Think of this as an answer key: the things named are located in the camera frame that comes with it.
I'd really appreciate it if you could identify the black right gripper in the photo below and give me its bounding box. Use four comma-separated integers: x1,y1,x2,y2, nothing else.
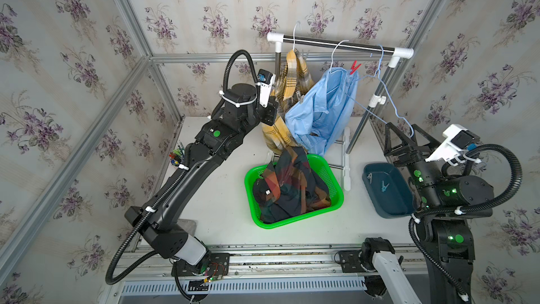
388,124,451,218

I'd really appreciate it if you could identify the light blue shirt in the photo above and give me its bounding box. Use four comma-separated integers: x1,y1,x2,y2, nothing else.
285,68,359,156

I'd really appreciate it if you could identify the yellow plaid shirt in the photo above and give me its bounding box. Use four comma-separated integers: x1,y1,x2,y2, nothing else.
262,50,314,155

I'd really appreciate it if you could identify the teal clothespin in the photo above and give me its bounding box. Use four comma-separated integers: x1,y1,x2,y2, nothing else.
381,181,389,193

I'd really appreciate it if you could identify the dark multicolour plaid shirt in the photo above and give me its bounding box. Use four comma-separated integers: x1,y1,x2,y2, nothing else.
252,146,332,225

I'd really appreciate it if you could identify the light blue wire hanger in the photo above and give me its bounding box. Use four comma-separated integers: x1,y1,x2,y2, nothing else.
352,45,415,138

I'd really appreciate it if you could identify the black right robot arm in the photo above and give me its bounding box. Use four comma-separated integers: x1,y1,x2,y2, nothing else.
362,123,523,303

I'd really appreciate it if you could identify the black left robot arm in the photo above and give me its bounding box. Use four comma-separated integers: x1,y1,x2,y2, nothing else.
105,49,277,286

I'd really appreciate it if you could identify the dark teal plastic tray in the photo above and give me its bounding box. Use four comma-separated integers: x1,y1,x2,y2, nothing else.
362,163,415,219

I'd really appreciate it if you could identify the metal clothes rack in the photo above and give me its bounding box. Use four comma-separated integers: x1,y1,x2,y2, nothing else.
266,31,415,193

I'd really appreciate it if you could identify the green perforated plastic basket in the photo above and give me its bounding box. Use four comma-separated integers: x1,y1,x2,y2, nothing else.
244,154,344,229

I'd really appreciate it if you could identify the red clothespin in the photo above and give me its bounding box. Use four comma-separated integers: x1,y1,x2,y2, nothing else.
350,61,362,75

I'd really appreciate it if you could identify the pink pen cup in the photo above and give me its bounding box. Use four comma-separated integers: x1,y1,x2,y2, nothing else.
169,143,185,167

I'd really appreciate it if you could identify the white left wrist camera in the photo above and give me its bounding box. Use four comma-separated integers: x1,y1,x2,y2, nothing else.
256,69,276,108

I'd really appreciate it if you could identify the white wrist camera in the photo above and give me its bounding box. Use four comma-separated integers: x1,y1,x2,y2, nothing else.
256,69,276,108
425,124,482,167

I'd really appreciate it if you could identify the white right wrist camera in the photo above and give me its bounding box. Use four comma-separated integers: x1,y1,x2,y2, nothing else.
425,124,482,167

